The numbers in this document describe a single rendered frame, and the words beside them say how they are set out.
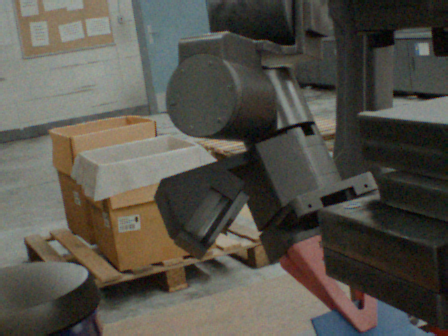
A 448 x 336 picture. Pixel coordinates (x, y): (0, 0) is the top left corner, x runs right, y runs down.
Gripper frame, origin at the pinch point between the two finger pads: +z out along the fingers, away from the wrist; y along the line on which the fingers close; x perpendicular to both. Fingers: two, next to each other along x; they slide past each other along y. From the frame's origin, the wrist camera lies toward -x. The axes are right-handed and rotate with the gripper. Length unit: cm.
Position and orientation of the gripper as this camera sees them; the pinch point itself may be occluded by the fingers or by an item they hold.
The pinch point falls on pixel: (361, 319)
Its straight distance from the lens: 64.0
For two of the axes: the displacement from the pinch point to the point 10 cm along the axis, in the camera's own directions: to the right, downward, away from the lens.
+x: 9.1, -3.0, 3.0
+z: 3.7, 8.9, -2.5
